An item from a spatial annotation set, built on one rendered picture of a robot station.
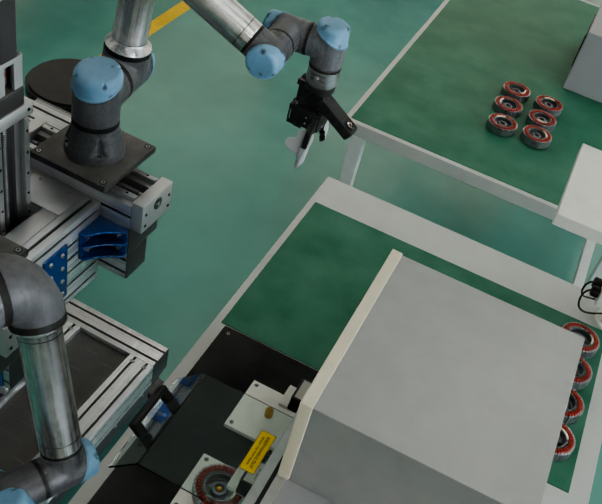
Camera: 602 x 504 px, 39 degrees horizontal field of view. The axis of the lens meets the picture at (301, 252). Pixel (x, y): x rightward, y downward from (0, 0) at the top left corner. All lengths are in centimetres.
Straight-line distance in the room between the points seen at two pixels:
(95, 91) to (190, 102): 230
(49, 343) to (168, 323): 174
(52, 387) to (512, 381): 78
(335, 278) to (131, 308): 107
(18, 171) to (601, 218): 139
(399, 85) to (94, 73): 155
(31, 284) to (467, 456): 73
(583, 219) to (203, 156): 223
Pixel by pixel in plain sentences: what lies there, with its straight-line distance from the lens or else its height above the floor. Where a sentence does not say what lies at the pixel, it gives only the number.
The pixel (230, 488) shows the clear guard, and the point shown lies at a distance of 153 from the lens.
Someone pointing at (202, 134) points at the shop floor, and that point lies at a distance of 411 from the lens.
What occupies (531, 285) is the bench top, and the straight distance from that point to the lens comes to 262.
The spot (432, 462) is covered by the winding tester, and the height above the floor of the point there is 132.
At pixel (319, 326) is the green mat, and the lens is 224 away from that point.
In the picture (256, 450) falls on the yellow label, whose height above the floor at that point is 107.
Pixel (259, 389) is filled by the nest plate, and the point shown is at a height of 78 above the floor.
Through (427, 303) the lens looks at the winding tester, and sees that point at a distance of 156.
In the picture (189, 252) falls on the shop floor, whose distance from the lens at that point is 346.
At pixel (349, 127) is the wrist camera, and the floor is 128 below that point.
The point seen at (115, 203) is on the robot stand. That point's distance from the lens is 216.
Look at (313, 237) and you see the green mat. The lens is 249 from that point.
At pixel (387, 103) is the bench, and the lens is 319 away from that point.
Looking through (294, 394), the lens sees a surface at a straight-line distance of 186.
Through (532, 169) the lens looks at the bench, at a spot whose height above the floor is 75.
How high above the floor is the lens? 236
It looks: 41 degrees down
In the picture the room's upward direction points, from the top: 15 degrees clockwise
